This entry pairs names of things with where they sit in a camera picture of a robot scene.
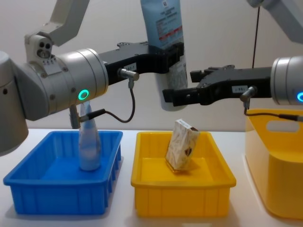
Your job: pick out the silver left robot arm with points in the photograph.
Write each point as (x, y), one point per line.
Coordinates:
(47, 78)

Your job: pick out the beige patterned carton box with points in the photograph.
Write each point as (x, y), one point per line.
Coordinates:
(181, 146)

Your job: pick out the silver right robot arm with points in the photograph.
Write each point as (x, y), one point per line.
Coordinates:
(287, 80)

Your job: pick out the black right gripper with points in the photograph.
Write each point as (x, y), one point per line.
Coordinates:
(227, 80)

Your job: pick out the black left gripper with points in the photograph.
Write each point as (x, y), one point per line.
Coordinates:
(118, 61)

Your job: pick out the blue-grey tube with white cap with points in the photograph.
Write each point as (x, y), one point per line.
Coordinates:
(163, 21)

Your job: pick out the pale blue plastic bottle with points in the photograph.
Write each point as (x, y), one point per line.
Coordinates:
(89, 146)

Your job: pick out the blue plastic tray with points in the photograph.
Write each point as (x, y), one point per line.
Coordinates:
(54, 184)

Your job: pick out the yellow plastic tray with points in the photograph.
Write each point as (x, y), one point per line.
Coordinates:
(180, 196)

